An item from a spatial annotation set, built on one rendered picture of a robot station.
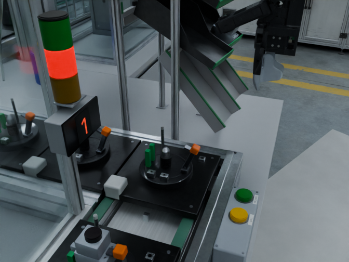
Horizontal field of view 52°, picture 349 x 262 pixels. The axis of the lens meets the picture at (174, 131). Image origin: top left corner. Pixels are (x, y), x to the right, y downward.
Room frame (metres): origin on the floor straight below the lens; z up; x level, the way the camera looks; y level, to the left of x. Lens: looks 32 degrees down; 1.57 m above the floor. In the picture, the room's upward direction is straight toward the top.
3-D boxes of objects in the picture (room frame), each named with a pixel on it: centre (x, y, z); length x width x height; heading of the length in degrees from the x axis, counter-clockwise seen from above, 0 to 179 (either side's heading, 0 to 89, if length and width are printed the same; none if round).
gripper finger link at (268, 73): (0.70, -0.20, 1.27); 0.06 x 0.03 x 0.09; 71
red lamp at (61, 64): (0.60, 0.20, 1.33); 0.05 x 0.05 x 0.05
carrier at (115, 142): (0.82, 0.25, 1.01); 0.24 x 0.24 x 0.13; 71
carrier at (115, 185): (0.74, 0.02, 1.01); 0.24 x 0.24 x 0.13; 71
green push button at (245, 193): (0.66, -0.17, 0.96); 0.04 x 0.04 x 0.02
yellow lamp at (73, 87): (0.60, 0.20, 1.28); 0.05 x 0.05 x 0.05
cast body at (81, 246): (0.43, 0.15, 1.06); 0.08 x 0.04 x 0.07; 70
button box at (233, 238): (0.59, -0.15, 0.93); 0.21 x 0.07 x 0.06; 161
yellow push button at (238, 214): (0.59, -0.15, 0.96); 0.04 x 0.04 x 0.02
